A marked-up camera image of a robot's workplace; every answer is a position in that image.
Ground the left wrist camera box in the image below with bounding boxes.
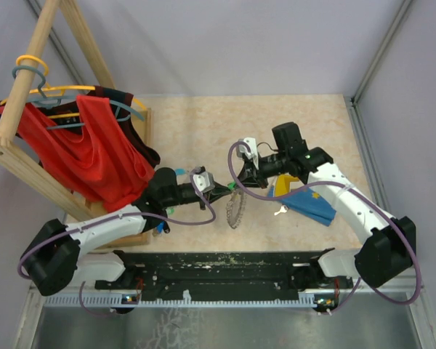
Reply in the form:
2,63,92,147
192,167,215,193

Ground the yellow clothes hanger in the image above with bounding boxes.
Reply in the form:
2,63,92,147
1,54,148,119

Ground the teal clothes hanger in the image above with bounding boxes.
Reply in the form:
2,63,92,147
17,71,147,135

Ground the yellow blue cartoon cloth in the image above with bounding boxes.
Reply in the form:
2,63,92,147
267,174,336,226

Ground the loose silver key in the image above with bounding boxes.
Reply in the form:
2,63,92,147
274,205,289,216

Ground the red shirt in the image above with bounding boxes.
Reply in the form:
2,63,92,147
17,97,155,212

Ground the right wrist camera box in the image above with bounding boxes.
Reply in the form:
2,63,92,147
236,137,259,169

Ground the key tag bunch on blue disc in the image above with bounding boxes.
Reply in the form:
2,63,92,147
152,207,174,237

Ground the steel key ring disc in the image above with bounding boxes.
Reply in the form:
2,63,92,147
226,189,246,229

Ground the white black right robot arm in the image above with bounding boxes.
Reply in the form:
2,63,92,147
233,122,416,288

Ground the aluminium frame rail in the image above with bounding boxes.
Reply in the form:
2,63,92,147
348,0,436,349

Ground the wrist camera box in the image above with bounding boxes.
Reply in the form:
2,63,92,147
236,137,259,169
192,167,215,193

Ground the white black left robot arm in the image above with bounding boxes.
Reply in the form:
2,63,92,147
17,167,231,296

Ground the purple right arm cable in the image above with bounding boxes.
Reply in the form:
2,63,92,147
227,140,423,316

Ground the wooden clothes rack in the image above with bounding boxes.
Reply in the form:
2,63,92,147
0,0,156,254

